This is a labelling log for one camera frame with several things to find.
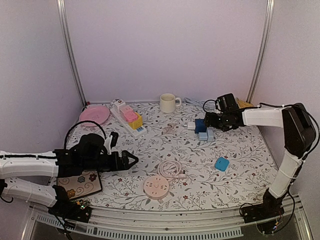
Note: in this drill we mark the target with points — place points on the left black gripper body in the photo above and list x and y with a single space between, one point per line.
111 166

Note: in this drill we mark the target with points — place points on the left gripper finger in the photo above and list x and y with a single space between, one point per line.
128 158
125 166

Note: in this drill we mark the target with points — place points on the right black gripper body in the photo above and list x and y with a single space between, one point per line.
222 123

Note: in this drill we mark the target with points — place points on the light blue power strip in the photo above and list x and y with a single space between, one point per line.
210 134

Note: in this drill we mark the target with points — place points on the dark blue cube adapter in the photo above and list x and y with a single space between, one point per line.
200 126

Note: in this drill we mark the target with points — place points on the light blue plug adapter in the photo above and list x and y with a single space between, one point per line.
202 136

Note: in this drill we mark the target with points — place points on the small white charger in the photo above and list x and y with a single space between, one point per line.
190 126

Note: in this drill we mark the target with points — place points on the pink round socket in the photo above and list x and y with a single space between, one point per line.
156 187

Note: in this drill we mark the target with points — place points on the cyan plug adapter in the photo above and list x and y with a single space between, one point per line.
222 164

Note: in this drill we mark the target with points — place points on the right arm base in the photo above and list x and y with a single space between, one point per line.
258 212

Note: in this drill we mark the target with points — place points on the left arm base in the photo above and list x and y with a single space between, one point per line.
69 210

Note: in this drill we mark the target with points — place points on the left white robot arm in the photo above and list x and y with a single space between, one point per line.
59 163

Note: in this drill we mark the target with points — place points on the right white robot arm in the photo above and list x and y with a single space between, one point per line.
301 134

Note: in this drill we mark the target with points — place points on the light pink plug adapter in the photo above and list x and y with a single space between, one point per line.
125 109

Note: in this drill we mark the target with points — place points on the white cartoon plug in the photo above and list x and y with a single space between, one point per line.
118 103

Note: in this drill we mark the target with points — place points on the white power strip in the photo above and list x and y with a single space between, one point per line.
140 132

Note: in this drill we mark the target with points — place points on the yellow leaf dish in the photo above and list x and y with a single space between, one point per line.
243 104

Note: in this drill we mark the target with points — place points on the floral square coaster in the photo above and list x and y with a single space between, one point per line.
86 184

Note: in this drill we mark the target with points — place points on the yellow cube adapter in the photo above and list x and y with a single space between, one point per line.
137 123

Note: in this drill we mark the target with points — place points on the pink plate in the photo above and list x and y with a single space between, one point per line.
98 114

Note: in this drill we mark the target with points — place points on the cream mug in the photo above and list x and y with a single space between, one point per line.
168 102

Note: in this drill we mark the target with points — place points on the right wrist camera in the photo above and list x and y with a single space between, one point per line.
227 103

